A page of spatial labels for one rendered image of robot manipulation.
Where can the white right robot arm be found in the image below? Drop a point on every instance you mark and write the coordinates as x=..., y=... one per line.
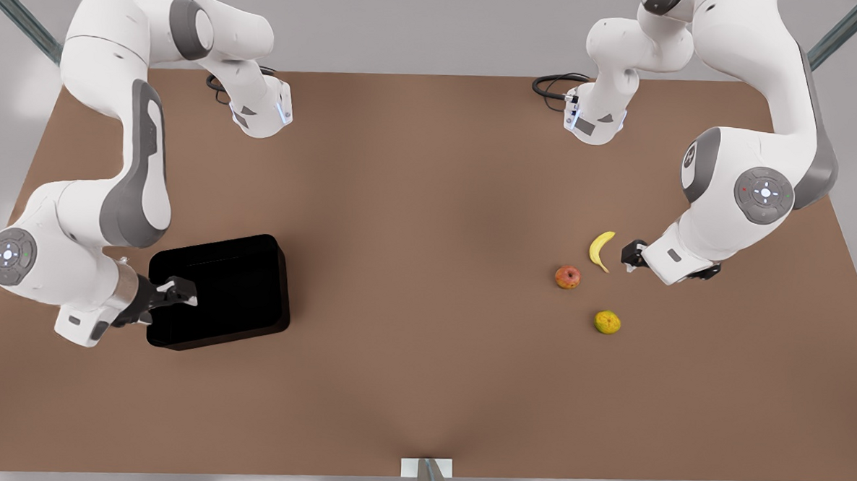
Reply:
x=88, y=74

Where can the black rectangular tray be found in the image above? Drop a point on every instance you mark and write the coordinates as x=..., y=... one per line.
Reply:
x=224, y=289

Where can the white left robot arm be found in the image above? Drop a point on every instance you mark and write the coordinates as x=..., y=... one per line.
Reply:
x=735, y=174

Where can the red apple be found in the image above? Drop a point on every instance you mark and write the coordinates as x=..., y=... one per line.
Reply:
x=567, y=277

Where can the yellow-green round fruit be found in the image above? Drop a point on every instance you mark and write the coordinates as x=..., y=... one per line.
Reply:
x=607, y=322

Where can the silver frame post with foot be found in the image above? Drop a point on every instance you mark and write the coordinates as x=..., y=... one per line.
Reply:
x=429, y=479

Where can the yellow banana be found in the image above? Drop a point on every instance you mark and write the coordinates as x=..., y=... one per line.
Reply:
x=599, y=249

